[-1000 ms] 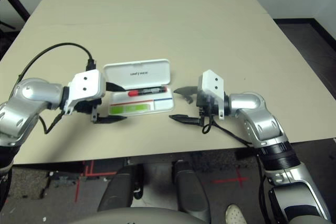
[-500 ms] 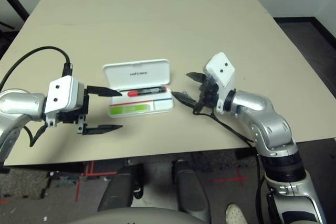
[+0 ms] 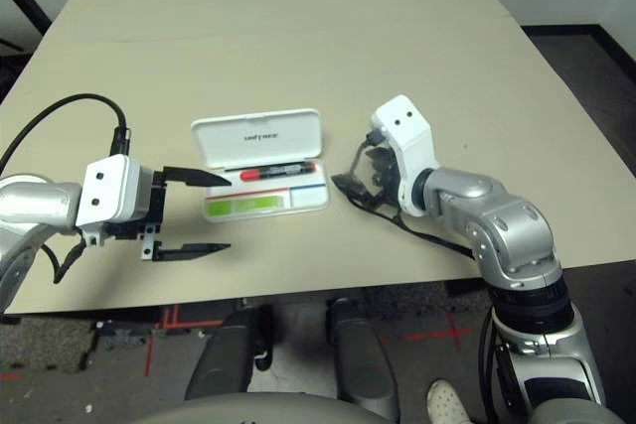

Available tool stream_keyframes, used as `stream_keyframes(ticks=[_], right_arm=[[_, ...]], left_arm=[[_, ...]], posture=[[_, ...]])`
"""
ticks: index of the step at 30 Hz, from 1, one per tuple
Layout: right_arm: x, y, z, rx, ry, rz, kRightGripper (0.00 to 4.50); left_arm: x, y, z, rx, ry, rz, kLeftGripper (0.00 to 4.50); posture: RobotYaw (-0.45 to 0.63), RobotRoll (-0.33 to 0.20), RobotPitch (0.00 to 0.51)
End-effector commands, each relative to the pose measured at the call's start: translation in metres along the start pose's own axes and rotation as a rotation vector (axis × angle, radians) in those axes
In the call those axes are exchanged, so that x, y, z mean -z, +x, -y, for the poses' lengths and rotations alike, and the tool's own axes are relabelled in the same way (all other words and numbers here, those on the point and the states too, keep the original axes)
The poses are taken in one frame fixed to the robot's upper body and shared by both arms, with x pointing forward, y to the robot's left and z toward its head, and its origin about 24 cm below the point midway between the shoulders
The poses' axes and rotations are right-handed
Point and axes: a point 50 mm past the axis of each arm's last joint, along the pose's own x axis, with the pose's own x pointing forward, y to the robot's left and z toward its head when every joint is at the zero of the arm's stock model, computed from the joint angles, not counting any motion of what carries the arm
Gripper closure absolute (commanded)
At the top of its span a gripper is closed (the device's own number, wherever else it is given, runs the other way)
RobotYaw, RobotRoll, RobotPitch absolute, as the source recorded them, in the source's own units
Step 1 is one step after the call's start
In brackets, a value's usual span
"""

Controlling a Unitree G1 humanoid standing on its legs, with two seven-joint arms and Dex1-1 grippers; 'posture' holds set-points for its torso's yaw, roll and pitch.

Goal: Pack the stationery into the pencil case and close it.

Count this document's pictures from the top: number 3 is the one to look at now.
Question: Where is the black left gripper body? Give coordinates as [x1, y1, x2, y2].
[103, 170, 168, 261]

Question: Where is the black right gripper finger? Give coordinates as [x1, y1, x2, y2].
[344, 184, 379, 208]
[365, 144, 395, 168]

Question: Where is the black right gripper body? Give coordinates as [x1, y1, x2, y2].
[370, 155, 401, 210]

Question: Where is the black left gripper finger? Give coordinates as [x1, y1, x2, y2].
[151, 240, 233, 264]
[161, 165, 234, 188]

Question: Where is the green highlighter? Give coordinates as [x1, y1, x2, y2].
[207, 194, 292, 219]

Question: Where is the white plastic pencil case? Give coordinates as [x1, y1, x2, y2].
[191, 107, 331, 224]

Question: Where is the red and black marker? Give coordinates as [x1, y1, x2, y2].
[239, 160, 318, 182]

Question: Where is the grey robot left leg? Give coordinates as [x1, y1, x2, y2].
[184, 307, 273, 401]

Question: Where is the grey robot leg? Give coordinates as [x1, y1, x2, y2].
[184, 307, 273, 401]
[325, 298, 401, 420]

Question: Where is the grey metal table crossbeam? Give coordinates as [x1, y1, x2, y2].
[236, 294, 359, 312]

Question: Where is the grey robot right leg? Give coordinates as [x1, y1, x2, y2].
[325, 298, 401, 420]

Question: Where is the grey robot torso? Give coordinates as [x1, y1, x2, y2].
[128, 392, 379, 424]

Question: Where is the white shoe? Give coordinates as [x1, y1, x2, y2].
[426, 377, 473, 424]

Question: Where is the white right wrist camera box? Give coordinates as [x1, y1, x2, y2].
[370, 94, 441, 218]

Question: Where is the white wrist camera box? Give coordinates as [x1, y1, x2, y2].
[75, 154, 153, 246]
[370, 94, 441, 218]

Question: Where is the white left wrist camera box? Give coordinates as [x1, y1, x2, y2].
[75, 154, 153, 246]

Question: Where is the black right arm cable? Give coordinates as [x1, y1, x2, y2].
[346, 193, 511, 413]

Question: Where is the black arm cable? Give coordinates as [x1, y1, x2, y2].
[0, 92, 131, 286]
[346, 193, 511, 413]

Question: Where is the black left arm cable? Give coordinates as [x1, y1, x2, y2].
[0, 92, 131, 286]

